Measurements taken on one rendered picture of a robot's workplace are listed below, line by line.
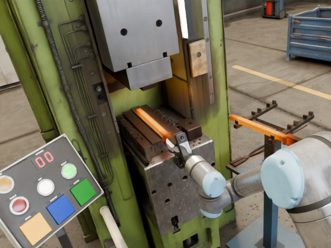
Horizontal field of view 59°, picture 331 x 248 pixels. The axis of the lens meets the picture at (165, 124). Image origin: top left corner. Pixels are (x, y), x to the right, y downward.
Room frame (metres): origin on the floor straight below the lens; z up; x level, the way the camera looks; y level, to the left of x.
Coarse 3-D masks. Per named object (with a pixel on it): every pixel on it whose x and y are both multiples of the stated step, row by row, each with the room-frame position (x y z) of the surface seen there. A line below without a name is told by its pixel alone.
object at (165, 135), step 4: (140, 108) 1.51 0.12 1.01; (140, 112) 1.46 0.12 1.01; (144, 112) 1.46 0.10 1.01; (144, 116) 1.41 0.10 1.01; (148, 116) 1.40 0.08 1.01; (148, 120) 1.36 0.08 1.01; (152, 120) 1.35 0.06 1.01; (152, 124) 1.30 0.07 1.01; (156, 124) 1.30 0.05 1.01; (156, 128) 1.26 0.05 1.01; (160, 128) 1.25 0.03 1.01; (160, 132) 1.22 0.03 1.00; (164, 132) 1.21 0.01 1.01; (164, 136) 1.17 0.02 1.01; (168, 136) 1.16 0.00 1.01; (172, 136) 1.15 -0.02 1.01; (164, 140) 1.17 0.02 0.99; (172, 140) 1.12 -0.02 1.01; (176, 144) 1.09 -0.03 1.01
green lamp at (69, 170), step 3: (69, 165) 0.92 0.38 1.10; (66, 168) 0.91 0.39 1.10; (69, 168) 0.91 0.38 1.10; (72, 168) 0.92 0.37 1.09; (63, 171) 0.90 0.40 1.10; (66, 171) 0.90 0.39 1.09; (69, 171) 0.90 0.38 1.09; (72, 171) 0.91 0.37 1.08; (66, 174) 0.89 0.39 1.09; (69, 174) 0.90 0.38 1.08; (72, 174) 0.90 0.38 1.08
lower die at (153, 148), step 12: (132, 108) 1.56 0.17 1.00; (144, 108) 1.55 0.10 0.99; (132, 120) 1.43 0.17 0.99; (144, 120) 1.38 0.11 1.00; (156, 120) 1.38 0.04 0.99; (132, 132) 1.31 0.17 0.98; (144, 132) 1.27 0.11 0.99; (156, 132) 1.23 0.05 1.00; (168, 132) 1.21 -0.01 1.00; (180, 132) 1.22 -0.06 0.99; (144, 144) 1.18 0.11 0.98; (156, 144) 1.16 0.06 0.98
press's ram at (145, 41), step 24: (96, 0) 1.12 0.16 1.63; (120, 0) 1.15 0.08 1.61; (144, 0) 1.19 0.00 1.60; (168, 0) 1.23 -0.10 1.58; (96, 24) 1.20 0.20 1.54; (120, 24) 1.15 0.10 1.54; (144, 24) 1.18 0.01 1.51; (168, 24) 1.22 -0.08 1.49; (120, 48) 1.14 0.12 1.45; (144, 48) 1.18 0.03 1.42; (168, 48) 1.22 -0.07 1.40
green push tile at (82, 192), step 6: (84, 180) 0.90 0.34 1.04; (78, 186) 0.88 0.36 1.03; (84, 186) 0.88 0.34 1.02; (90, 186) 0.89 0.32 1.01; (72, 192) 0.85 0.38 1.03; (78, 192) 0.86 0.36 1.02; (84, 192) 0.87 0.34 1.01; (90, 192) 0.88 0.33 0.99; (78, 198) 0.85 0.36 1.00; (84, 198) 0.85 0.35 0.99; (90, 198) 0.86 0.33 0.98
